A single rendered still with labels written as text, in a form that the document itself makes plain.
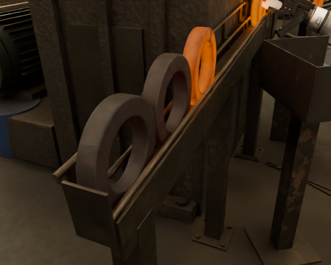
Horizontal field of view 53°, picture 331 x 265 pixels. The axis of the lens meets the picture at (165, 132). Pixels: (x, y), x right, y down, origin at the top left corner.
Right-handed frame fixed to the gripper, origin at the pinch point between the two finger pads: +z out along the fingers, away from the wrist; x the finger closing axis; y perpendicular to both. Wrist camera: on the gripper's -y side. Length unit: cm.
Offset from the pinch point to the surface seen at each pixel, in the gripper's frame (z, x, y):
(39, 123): 69, 47, -75
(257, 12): -1.0, 7.8, -1.8
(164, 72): -1, 98, 2
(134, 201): -8, 116, -11
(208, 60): -1, 69, -4
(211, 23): 6.0, 47.0, -1.8
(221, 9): 6.9, 37.2, 1.0
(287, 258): -50, 60, -62
